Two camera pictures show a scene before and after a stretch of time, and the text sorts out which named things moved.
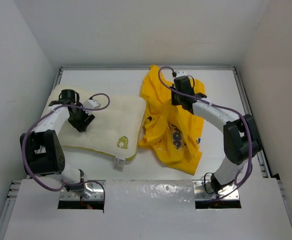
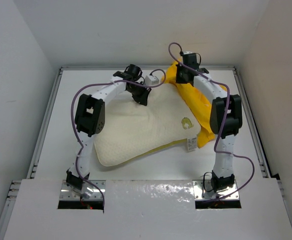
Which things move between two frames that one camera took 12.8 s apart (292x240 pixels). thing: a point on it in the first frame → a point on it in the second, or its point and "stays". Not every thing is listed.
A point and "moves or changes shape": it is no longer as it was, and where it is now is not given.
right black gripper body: (176, 98) → (180, 74)
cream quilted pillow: (117, 131) moves or changes shape
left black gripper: (82, 125) → (142, 99)
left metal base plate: (94, 191) stays
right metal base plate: (200, 193) stays
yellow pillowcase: (174, 135) moves or changes shape
